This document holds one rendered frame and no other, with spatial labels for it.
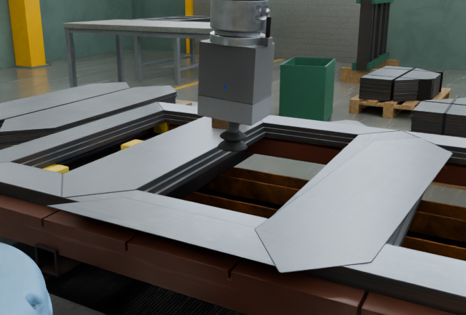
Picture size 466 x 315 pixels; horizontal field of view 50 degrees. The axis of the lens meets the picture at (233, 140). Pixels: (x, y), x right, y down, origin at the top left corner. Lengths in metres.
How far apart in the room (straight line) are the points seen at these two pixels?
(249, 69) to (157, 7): 10.51
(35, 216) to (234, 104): 0.43
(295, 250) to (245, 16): 0.32
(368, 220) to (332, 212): 0.06
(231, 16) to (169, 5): 10.32
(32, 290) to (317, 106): 4.29
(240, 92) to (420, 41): 8.45
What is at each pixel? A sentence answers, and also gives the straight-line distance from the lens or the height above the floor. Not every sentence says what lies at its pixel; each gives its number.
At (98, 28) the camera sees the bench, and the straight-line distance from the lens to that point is 4.39.
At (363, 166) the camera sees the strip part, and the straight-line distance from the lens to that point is 1.07.
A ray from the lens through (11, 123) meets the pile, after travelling 1.51.
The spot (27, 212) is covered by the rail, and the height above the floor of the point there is 0.83.
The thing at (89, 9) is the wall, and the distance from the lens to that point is 10.60.
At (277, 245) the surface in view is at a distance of 0.73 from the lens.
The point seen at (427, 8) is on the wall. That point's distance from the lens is 9.04.
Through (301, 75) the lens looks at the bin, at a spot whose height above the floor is 0.49.
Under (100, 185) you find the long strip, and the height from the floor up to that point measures 0.85.
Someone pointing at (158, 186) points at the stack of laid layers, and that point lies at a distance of 0.98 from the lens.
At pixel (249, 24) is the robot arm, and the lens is 0.65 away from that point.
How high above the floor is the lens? 1.19
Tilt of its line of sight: 16 degrees down
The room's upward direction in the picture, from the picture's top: straight up
